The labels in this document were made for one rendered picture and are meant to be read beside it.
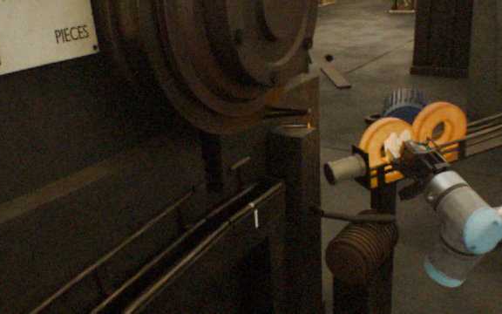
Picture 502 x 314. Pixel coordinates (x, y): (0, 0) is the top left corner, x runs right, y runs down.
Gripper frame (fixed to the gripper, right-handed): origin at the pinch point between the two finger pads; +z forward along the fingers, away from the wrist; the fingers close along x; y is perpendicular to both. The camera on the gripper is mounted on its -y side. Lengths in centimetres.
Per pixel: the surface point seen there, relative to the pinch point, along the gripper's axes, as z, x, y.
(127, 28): -12, 64, 44
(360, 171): -4.1, 9.7, -4.5
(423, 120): 0.1, -9.0, 4.5
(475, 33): 150, -172, -60
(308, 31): -5.9, 30.2, 36.4
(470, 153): -4.8, -23.9, -5.8
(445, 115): 0.0, -15.8, 4.9
